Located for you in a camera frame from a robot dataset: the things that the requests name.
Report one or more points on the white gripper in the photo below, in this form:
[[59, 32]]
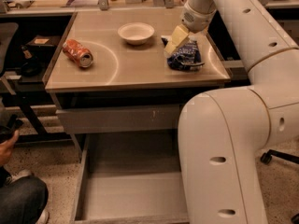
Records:
[[197, 20]]

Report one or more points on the blue chip bag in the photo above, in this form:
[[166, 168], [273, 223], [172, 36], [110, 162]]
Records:
[[187, 58]]

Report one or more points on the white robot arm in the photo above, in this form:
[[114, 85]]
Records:
[[220, 131]]

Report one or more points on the grey drawer cabinet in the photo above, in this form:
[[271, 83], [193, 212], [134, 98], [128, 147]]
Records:
[[127, 75]]

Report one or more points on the closed top drawer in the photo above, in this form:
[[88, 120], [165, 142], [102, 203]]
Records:
[[119, 119]]

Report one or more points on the open middle drawer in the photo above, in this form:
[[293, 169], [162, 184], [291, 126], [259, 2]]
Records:
[[130, 178]]

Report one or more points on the person hand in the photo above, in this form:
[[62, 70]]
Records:
[[6, 148]]

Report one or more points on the white paper bowl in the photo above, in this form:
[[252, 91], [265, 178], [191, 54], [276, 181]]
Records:
[[136, 33]]

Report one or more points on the orange soda can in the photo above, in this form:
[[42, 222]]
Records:
[[77, 53]]

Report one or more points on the black box with label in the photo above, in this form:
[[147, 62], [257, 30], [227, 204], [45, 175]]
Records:
[[45, 45]]

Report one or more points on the black chair base right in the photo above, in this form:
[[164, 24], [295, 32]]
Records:
[[267, 156]]

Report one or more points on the dark bottle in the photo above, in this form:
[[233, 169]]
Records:
[[32, 66]]

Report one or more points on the grey office chair left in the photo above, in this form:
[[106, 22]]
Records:
[[9, 48]]

